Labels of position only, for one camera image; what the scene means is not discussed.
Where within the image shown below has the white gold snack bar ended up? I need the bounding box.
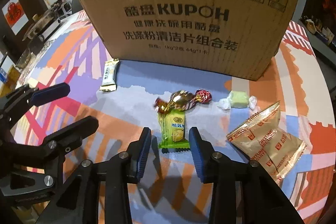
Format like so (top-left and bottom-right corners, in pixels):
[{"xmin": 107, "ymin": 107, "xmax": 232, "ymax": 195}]
[{"xmin": 99, "ymin": 59, "xmax": 120, "ymax": 92}]

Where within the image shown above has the gold fortune biscuit packet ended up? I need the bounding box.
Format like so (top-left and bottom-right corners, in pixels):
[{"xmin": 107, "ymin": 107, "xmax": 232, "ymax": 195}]
[{"xmin": 227, "ymin": 102, "xmax": 306, "ymax": 184}]

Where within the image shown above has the pale green wrapped candy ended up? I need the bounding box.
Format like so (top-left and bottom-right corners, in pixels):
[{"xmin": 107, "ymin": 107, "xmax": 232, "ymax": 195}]
[{"xmin": 217, "ymin": 90, "xmax": 257, "ymax": 110}]

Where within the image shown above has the green snack packet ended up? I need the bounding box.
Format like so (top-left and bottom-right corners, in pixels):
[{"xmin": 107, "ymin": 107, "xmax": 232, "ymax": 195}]
[{"xmin": 158, "ymin": 110, "xmax": 190, "ymax": 149}]

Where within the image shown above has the electric hot pot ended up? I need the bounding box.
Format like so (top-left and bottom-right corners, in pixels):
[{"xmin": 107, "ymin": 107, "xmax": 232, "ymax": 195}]
[{"xmin": 22, "ymin": 9, "xmax": 68, "ymax": 42}]

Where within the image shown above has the gold red wrapped candy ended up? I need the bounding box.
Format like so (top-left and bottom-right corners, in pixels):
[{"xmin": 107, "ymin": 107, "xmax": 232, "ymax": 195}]
[{"xmin": 154, "ymin": 89, "xmax": 212, "ymax": 114}]

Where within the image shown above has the red fu character poster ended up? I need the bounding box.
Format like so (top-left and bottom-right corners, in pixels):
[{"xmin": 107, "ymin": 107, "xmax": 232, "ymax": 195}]
[{"xmin": 2, "ymin": 0, "xmax": 29, "ymax": 35}]

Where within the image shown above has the brown cardboard box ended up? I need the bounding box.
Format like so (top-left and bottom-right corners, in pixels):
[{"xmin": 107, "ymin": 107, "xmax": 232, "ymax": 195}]
[{"xmin": 79, "ymin": 0, "xmax": 298, "ymax": 81}]

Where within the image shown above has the colourful patterned table mat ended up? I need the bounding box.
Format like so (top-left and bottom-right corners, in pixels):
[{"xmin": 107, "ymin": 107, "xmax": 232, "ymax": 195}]
[{"xmin": 14, "ymin": 12, "xmax": 335, "ymax": 223}]

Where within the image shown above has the white low tv cabinet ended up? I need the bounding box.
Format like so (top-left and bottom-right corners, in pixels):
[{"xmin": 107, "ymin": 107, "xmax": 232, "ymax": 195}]
[{"xmin": 298, "ymin": 20, "xmax": 335, "ymax": 66}]

